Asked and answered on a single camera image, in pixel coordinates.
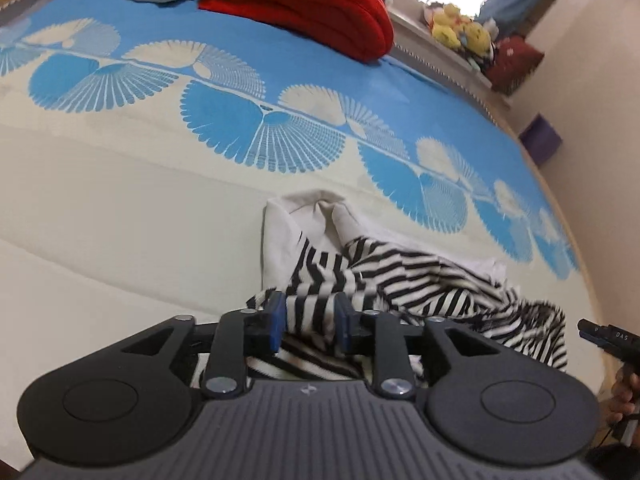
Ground striped hoodie with white vest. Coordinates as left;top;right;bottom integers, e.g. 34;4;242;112
246;191;567;380

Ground person right hand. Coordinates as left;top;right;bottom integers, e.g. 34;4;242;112
606;365;639;426

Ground purple box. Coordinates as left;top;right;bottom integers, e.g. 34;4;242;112
518;114;563;167

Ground blue fan-pattern bed sheet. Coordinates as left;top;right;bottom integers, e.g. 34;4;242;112
1;0;598;468

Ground dark red plush cushion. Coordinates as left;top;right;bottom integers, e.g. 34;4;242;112
485;36;544;96

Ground yellow plush toys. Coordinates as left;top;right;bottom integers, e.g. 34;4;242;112
423;3;494;58

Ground red folded blanket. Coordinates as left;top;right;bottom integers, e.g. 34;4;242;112
198;0;394;63

